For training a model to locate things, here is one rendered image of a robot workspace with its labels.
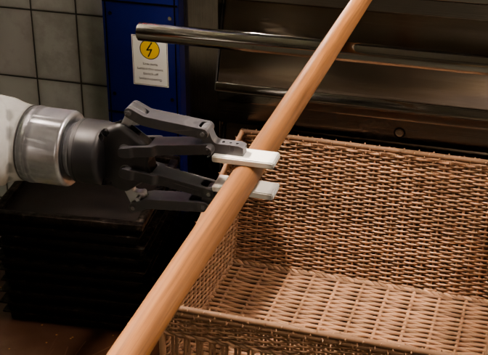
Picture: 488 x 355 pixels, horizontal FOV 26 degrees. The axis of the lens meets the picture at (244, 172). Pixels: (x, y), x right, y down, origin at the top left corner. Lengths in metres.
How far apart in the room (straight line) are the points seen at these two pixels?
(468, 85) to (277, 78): 0.36
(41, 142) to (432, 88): 0.99
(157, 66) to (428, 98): 0.53
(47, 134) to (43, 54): 1.05
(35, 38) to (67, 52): 0.07
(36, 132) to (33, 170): 0.04
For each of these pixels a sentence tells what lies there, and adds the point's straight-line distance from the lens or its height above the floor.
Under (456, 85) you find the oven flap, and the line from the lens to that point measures 2.01.
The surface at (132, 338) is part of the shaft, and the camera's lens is 0.88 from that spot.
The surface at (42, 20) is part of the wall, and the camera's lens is 2.22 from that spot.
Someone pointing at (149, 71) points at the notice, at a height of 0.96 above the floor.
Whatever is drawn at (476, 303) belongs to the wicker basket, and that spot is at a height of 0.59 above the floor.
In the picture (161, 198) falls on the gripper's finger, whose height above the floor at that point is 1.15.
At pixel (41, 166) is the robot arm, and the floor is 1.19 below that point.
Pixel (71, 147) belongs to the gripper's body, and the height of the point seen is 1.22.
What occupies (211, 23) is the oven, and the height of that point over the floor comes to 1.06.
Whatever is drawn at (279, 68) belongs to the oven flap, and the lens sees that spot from 2.05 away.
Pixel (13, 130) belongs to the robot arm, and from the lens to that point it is 1.22.
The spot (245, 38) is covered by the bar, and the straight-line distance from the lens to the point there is 1.65.
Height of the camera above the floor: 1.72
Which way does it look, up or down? 27 degrees down
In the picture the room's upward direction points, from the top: straight up
